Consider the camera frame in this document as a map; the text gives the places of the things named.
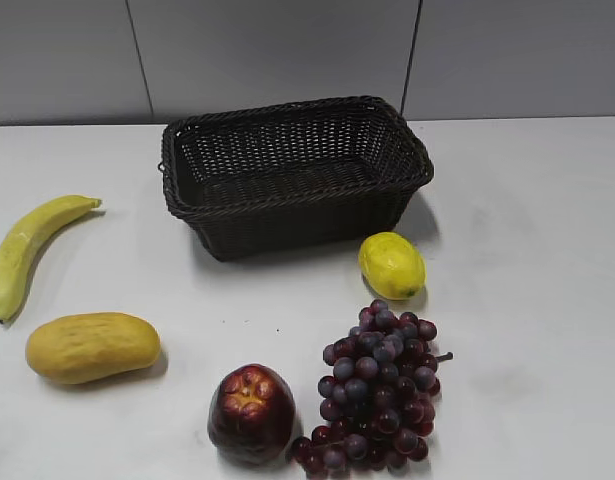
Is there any black wicker basket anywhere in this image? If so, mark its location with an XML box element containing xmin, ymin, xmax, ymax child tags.
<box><xmin>159</xmin><ymin>96</ymin><xmax>434</xmax><ymax>261</ymax></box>

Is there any purple grape bunch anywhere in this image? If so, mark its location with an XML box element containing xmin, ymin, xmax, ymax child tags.
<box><xmin>290</xmin><ymin>299</ymin><xmax>454</xmax><ymax>478</ymax></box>

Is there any yellow lemon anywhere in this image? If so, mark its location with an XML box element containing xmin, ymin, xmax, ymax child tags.
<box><xmin>358</xmin><ymin>232</ymin><xmax>426</xmax><ymax>301</ymax></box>

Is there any dark red apple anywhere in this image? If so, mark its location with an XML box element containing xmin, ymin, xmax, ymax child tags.
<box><xmin>207</xmin><ymin>364</ymin><xmax>296</xmax><ymax>466</ymax></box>

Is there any orange-yellow mango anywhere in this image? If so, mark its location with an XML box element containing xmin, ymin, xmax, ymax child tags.
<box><xmin>25</xmin><ymin>312</ymin><xmax>161</xmax><ymax>385</ymax></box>

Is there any yellow banana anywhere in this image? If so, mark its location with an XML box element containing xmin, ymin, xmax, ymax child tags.
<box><xmin>0</xmin><ymin>195</ymin><xmax>102</xmax><ymax>324</ymax></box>

